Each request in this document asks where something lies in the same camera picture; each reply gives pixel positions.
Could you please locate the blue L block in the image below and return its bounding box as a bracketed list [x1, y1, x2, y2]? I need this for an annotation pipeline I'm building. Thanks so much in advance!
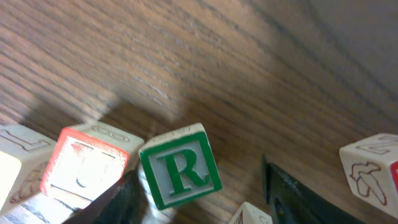
[339, 133, 397, 218]

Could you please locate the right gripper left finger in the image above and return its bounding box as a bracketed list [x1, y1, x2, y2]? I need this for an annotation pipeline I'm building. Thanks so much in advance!
[63, 170, 140, 224]

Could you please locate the yellow block beside B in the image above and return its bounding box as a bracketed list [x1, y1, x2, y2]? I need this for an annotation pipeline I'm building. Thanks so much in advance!
[229, 202, 273, 224]

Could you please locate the red U block centre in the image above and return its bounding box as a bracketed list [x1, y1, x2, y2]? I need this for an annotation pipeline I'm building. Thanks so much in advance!
[40, 121, 144, 207]

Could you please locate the green B block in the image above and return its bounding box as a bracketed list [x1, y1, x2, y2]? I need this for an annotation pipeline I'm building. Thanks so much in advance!
[1, 186, 175, 224]

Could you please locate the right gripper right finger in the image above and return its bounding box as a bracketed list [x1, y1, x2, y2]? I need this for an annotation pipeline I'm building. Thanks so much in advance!
[262, 157, 363, 224]

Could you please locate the green R block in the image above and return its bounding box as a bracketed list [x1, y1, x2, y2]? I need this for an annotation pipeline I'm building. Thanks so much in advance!
[138, 123, 223, 210]

